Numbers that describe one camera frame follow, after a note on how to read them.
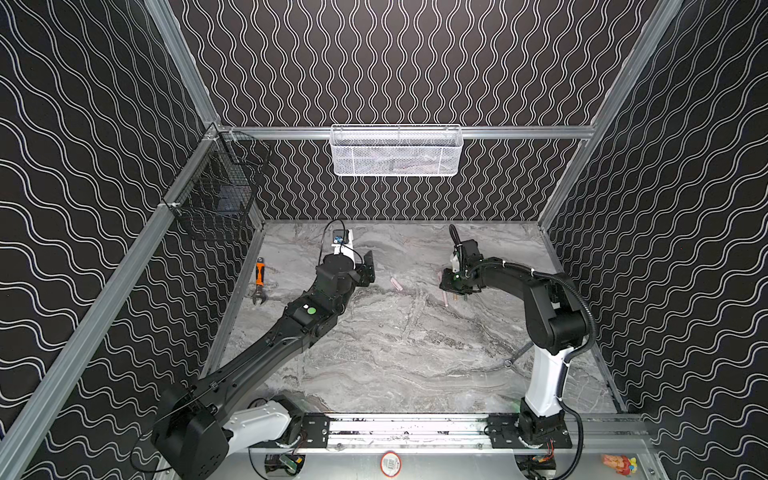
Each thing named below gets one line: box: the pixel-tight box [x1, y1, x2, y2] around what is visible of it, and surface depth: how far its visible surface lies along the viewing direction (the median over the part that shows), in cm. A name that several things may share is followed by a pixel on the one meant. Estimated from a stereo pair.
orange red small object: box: [602, 454, 638, 476], surface depth 70 cm
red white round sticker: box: [380, 451, 401, 478], surface depth 70 cm
